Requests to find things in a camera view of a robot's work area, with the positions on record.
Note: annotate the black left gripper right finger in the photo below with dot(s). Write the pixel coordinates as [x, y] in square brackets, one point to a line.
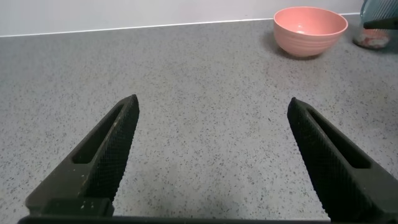
[339, 180]

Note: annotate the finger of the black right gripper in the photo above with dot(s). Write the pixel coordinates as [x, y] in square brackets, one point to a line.
[384, 24]

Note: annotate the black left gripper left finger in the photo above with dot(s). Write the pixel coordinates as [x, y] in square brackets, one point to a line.
[105, 155]

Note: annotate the translucent teal ribbed cup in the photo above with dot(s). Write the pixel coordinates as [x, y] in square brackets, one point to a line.
[377, 9]

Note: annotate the pink and white solid pieces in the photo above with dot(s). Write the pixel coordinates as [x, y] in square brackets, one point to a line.
[373, 39]

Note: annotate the pink plastic bowl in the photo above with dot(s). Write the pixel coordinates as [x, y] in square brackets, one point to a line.
[306, 40]

